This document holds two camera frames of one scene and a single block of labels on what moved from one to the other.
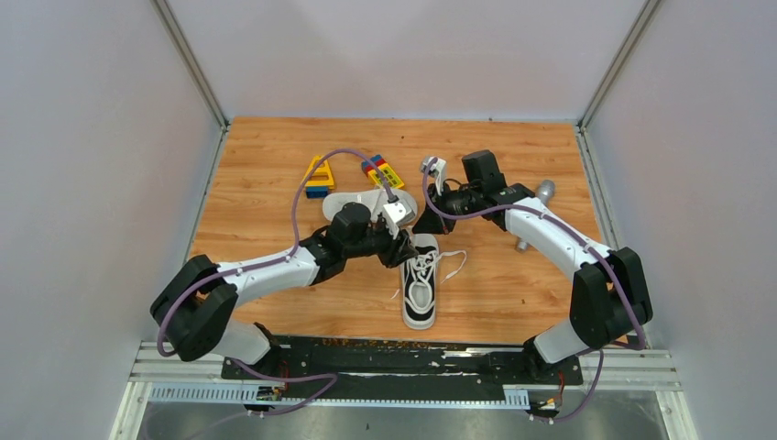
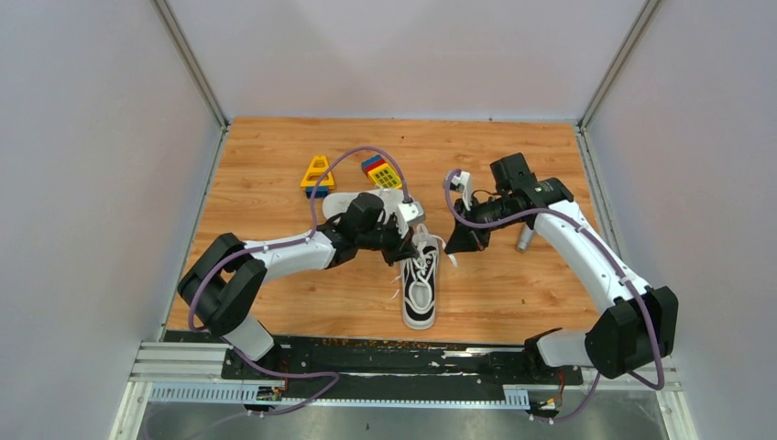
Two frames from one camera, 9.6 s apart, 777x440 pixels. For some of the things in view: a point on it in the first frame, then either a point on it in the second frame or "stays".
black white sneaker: [419, 280] stays
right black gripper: [431, 223] -> [465, 239]
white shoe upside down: [373, 200] stays
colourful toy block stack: [389, 175] stays
